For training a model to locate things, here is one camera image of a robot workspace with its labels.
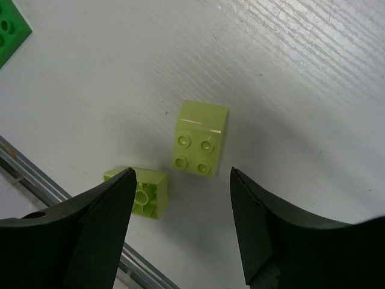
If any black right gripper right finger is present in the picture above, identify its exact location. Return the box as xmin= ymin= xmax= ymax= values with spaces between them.
xmin=230 ymin=168 xmax=384 ymax=288

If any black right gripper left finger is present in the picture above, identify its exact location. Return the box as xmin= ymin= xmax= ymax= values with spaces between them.
xmin=1 ymin=168 xmax=137 ymax=288

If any lime green 2x2 lego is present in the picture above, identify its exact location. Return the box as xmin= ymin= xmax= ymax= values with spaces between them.
xmin=103 ymin=166 xmax=169 ymax=220

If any pale green 2x2 lego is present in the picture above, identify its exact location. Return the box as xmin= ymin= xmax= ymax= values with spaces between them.
xmin=172 ymin=100 xmax=229 ymax=178

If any green flat 2x4 lego plate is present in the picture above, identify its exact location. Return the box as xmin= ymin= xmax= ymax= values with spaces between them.
xmin=0 ymin=0 xmax=32 ymax=67

